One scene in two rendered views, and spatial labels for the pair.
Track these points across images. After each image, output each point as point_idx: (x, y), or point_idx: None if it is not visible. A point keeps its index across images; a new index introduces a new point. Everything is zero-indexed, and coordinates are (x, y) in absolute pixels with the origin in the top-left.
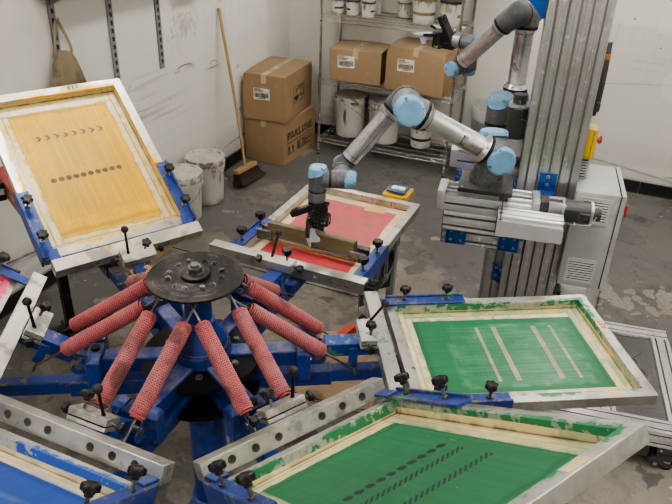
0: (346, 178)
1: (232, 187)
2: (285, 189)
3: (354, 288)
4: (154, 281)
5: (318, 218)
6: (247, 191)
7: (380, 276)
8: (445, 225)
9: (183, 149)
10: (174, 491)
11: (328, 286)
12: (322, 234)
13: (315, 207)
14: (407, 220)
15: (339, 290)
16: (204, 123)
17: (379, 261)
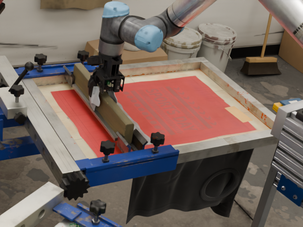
0: (139, 32)
1: (239, 72)
2: (286, 94)
3: (56, 174)
4: None
5: (101, 74)
6: (249, 81)
7: (197, 195)
8: (276, 164)
9: (204, 18)
10: None
11: (235, 196)
12: (107, 99)
13: (105, 60)
14: (251, 139)
15: (242, 206)
16: (237, 3)
17: (147, 164)
